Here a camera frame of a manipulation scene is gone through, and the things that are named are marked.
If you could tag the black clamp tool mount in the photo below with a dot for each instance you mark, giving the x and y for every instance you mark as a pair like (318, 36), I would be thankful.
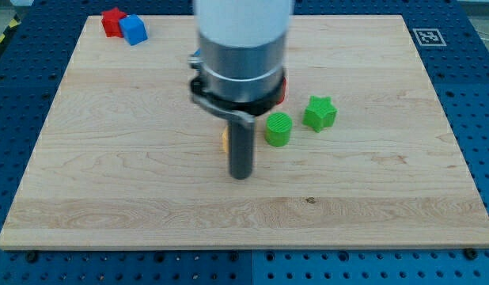
(239, 101)

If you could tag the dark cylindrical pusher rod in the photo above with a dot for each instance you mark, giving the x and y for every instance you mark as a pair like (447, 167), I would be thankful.
(241, 150)

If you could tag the yellow hexagon block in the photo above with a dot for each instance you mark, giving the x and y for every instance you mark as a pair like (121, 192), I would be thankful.
(225, 140)

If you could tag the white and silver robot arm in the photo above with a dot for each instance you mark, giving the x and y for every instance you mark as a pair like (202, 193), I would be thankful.
(239, 66)

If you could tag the red block behind arm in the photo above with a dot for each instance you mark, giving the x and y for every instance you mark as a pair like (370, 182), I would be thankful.
(282, 93)

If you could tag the green cylinder block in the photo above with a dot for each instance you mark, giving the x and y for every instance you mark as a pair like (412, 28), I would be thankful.
(278, 129)

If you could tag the green star block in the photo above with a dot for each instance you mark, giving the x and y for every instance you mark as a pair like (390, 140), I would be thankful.
(319, 113)

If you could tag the light wooden board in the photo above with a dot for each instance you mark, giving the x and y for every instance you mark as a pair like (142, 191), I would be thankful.
(128, 159)

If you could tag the blue cube block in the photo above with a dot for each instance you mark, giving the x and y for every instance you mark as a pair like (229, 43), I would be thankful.
(133, 29)

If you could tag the red star block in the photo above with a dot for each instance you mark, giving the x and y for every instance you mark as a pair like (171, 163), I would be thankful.
(110, 22)

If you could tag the white fiducial marker tag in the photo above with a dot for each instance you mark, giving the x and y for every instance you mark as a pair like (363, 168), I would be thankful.
(429, 37)

